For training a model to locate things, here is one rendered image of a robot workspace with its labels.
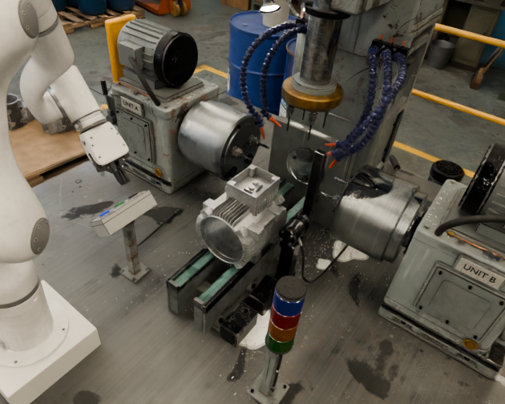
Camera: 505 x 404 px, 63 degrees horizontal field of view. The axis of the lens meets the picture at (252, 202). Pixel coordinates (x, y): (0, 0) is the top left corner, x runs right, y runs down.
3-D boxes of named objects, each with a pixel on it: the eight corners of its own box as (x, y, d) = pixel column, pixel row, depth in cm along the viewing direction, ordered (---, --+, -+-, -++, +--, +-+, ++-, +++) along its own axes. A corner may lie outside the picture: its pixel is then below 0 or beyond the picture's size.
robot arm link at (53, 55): (-14, 54, 81) (46, 135, 109) (64, 23, 85) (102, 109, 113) (-31, 23, 83) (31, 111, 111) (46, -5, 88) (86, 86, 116)
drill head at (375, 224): (335, 200, 148) (351, 140, 132) (449, 255, 131) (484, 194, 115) (300, 238, 132) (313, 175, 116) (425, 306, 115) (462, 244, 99)
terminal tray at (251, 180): (248, 183, 126) (251, 163, 121) (278, 197, 122) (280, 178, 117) (224, 202, 118) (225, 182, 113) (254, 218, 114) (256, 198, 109)
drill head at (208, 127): (195, 134, 175) (195, 77, 159) (266, 167, 160) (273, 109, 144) (151, 158, 159) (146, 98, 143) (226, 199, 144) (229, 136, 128)
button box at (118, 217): (145, 207, 124) (136, 191, 123) (158, 204, 119) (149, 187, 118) (98, 238, 113) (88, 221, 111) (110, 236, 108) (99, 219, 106)
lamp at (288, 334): (277, 313, 91) (280, 300, 88) (300, 327, 88) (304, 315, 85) (262, 331, 87) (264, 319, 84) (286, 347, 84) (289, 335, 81)
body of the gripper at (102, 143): (80, 127, 106) (103, 166, 109) (112, 113, 112) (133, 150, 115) (69, 134, 111) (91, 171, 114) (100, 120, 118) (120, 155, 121)
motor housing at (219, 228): (235, 214, 137) (239, 167, 125) (283, 240, 130) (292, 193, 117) (195, 248, 124) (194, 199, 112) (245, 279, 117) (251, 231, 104)
